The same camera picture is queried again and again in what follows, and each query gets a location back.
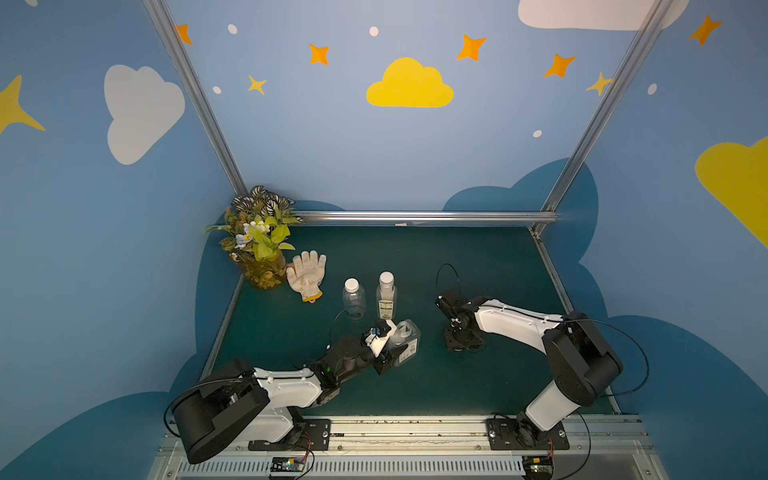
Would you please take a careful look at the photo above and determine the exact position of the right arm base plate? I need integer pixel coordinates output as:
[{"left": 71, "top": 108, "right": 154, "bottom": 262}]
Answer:
[{"left": 485, "top": 416, "right": 570, "bottom": 451}]

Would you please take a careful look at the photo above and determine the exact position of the right aluminium frame post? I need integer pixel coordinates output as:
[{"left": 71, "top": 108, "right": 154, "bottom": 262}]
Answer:
[{"left": 541, "top": 0, "right": 674, "bottom": 216}]

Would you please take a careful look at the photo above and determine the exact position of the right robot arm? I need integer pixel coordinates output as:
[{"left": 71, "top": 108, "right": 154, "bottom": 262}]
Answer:
[{"left": 436, "top": 292, "right": 624, "bottom": 448}]

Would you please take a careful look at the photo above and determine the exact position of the round clear plastic bottle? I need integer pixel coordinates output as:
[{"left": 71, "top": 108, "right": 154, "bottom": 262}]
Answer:
[{"left": 342, "top": 283, "right": 367, "bottom": 319}]

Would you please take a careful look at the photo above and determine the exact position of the left circuit board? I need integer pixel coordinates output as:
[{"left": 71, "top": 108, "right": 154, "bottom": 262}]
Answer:
[{"left": 269, "top": 457, "right": 307, "bottom": 475}]

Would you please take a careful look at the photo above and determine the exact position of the white knitted work glove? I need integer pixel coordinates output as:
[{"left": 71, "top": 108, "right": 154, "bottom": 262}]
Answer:
[{"left": 286, "top": 250, "right": 327, "bottom": 303}]

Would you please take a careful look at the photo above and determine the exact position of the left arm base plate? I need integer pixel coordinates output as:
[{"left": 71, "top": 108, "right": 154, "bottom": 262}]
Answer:
[{"left": 248, "top": 418, "right": 332, "bottom": 452}]

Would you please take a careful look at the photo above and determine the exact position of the left aluminium frame post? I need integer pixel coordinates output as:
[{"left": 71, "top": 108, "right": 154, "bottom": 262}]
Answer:
[{"left": 143, "top": 0, "right": 247, "bottom": 195}]

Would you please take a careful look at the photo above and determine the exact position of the artificial potted plant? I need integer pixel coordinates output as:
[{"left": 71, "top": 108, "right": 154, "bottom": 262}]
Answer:
[{"left": 205, "top": 185, "right": 304, "bottom": 290}]

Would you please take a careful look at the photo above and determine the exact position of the aluminium back rail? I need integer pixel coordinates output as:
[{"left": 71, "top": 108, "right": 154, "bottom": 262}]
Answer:
[{"left": 297, "top": 210, "right": 557, "bottom": 224}]

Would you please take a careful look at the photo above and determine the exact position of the aluminium frame post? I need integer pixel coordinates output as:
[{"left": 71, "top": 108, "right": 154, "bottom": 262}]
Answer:
[
  {"left": 541, "top": 0, "right": 674, "bottom": 216},
  {"left": 143, "top": 0, "right": 247, "bottom": 195}
]

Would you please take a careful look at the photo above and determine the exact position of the left side table rail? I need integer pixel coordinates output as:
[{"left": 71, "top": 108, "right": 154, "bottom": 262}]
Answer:
[{"left": 200, "top": 275, "right": 244, "bottom": 379}]

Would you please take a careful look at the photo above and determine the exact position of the white bottle cap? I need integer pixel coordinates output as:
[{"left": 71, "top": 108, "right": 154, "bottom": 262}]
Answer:
[
  {"left": 379, "top": 271, "right": 394, "bottom": 288},
  {"left": 344, "top": 278, "right": 360, "bottom": 293}
]

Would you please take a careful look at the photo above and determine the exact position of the right side table rail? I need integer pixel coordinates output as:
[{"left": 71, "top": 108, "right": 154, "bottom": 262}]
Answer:
[{"left": 528, "top": 224, "right": 623, "bottom": 414}]

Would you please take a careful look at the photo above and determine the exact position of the right circuit board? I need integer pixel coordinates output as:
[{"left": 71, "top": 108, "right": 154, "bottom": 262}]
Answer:
[{"left": 522, "top": 456, "right": 554, "bottom": 480}]

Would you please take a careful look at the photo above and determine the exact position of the circuit board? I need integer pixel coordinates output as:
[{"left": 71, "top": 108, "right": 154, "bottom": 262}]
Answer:
[
  {"left": 269, "top": 457, "right": 307, "bottom": 475},
  {"left": 522, "top": 456, "right": 554, "bottom": 480}
]

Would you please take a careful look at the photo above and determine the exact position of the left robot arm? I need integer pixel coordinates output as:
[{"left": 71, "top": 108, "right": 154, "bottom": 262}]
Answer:
[{"left": 163, "top": 334, "right": 418, "bottom": 464}]

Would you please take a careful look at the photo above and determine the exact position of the table rail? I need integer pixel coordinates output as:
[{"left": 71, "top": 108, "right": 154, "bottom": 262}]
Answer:
[
  {"left": 200, "top": 275, "right": 244, "bottom": 379},
  {"left": 528, "top": 224, "right": 623, "bottom": 414}
]

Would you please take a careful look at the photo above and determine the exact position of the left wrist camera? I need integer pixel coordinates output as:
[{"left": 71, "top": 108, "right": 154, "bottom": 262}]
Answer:
[{"left": 363, "top": 319, "right": 396, "bottom": 357}]

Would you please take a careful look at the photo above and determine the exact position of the tall clear labelled bottle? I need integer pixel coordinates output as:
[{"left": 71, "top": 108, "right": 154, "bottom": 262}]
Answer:
[{"left": 376, "top": 283, "right": 397, "bottom": 320}]

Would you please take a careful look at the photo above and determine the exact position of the square clear plastic bottle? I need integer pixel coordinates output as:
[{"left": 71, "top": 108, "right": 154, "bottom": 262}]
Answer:
[{"left": 385, "top": 319, "right": 421, "bottom": 367}]

